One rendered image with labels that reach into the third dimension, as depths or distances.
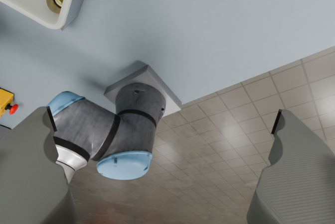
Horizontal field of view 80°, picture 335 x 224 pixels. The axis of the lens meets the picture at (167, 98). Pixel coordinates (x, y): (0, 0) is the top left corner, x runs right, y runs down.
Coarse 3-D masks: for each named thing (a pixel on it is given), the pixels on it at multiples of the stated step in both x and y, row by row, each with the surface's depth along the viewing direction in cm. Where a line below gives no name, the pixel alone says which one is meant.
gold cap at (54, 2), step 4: (48, 0) 40; (52, 0) 42; (56, 0) 42; (60, 0) 39; (48, 4) 41; (52, 4) 42; (56, 4) 43; (60, 4) 42; (52, 8) 41; (56, 8) 42; (60, 8) 43; (56, 12) 41
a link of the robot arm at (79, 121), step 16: (64, 96) 41; (80, 96) 45; (64, 112) 39; (80, 112) 41; (96, 112) 43; (112, 112) 48; (64, 128) 38; (80, 128) 40; (96, 128) 42; (64, 144) 37; (80, 144) 39; (96, 144) 42; (64, 160) 37; (80, 160) 39
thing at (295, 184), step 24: (288, 120) 10; (288, 144) 9; (312, 144) 9; (264, 168) 7; (288, 168) 7; (312, 168) 7; (264, 192) 7; (288, 192) 7; (312, 192) 7; (264, 216) 6; (288, 216) 6; (312, 216) 6
